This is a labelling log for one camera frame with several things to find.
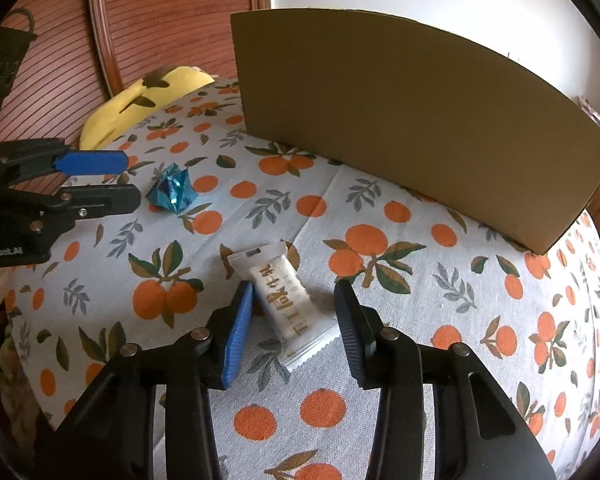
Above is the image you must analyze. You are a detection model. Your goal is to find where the pile of small packages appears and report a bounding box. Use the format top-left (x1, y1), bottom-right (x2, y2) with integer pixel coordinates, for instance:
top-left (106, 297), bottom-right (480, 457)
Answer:
top-left (575, 94), bottom-right (600, 136)

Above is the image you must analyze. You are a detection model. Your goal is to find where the yellow pillow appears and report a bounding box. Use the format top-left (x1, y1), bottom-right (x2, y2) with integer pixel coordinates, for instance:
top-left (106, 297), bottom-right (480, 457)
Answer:
top-left (79, 66), bottom-right (216, 151)

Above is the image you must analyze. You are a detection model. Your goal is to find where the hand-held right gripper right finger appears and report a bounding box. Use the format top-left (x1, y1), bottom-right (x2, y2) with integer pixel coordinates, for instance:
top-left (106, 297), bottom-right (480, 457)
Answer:
top-left (334, 279), bottom-right (556, 480)

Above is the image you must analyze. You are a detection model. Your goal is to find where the teal foil candy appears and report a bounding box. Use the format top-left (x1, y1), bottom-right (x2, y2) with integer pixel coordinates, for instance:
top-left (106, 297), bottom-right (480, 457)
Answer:
top-left (146, 164), bottom-right (197, 213)

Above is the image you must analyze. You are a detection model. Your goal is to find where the wooden headboard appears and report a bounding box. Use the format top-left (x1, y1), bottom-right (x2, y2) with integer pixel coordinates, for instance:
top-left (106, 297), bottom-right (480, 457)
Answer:
top-left (0, 0), bottom-right (271, 151)

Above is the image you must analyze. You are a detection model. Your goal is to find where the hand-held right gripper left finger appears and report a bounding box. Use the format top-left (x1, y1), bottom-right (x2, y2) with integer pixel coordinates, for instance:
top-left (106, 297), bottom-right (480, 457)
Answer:
top-left (35, 281), bottom-right (256, 480)

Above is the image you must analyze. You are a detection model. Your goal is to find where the white snack packet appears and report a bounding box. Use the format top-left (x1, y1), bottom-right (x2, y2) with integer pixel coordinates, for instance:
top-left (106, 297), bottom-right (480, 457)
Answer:
top-left (228, 241), bottom-right (338, 373)

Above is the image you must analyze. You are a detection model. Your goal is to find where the brown cardboard box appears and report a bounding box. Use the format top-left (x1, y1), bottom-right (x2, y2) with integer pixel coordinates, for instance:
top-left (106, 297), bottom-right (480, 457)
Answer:
top-left (230, 7), bottom-right (600, 255)

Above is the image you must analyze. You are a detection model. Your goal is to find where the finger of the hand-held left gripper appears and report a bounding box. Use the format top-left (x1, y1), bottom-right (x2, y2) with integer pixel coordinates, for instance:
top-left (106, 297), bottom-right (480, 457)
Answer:
top-left (10, 184), bottom-right (142, 221)
top-left (0, 139), bottom-right (128, 181)

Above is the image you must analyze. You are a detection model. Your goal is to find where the orange print bedsheet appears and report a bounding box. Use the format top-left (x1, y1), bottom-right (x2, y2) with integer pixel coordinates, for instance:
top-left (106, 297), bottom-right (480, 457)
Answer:
top-left (0, 77), bottom-right (600, 480)

